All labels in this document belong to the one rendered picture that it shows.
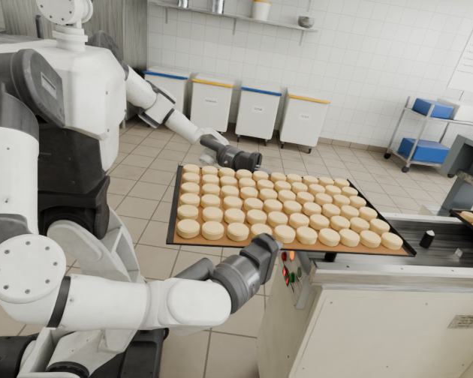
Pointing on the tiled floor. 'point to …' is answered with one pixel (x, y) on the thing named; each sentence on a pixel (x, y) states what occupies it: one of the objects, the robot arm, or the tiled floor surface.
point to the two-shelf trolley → (421, 133)
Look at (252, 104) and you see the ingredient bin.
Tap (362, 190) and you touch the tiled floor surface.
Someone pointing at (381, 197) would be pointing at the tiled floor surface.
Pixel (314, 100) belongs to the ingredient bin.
